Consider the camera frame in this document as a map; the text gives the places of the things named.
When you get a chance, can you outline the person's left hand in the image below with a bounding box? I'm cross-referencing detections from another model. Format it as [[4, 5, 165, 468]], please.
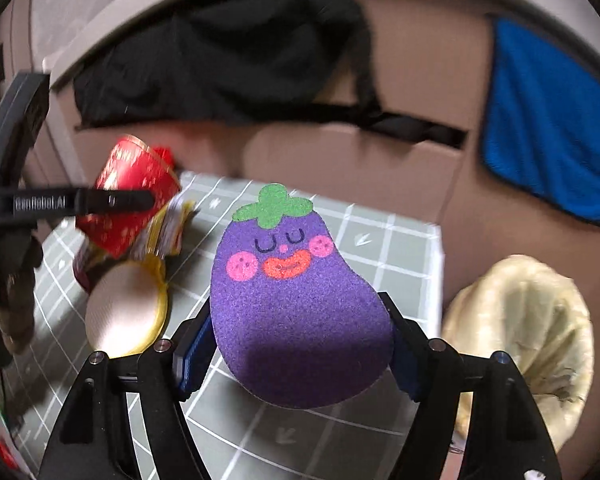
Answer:
[[0, 230, 43, 366]]

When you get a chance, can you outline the gold and maroon snack packet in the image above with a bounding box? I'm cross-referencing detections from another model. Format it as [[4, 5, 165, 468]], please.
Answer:
[[72, 195, 201, 293]]

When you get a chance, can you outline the blue towel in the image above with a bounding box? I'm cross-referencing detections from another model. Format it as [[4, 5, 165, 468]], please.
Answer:
[[480, 17, 600, 231]]

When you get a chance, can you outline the round yellow-rimmed sponge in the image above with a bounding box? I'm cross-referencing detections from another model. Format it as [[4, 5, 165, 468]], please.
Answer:
[[85, 255, 172, 358]]

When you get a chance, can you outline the green grid table mat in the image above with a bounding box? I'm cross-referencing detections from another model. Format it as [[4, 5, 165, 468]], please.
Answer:
[[0, 170, 443, 480]]

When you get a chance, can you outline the black cloth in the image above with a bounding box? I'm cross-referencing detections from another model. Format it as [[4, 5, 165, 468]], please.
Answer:
[[72, 0, 468, 148]]

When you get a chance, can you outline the red paper cup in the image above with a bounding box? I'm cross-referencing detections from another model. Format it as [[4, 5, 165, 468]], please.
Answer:
[[75, 134, 182, 261]]

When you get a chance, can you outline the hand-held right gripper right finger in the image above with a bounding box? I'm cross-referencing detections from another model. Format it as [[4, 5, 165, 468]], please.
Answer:
[[377, 290, 563, 480]]

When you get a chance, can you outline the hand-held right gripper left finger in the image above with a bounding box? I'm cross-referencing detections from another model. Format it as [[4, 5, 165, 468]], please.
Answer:
[[42, 305, 216, 480]]

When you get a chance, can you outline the grey kitchen countertop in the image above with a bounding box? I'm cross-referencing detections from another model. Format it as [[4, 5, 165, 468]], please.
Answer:
[[42, 0, 600, 93]]

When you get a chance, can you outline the yellow plastic bin liner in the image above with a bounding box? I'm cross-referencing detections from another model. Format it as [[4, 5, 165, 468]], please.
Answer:
[[440, 255, 596, 453]]

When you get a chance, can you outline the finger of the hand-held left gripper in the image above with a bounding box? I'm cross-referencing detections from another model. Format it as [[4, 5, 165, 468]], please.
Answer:
[[0, 72, 51, 191], [80, 187, 157, 213]]

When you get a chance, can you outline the purple eggplant sponge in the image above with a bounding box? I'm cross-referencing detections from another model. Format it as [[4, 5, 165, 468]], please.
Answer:
[[210, 183, 396, 409]]

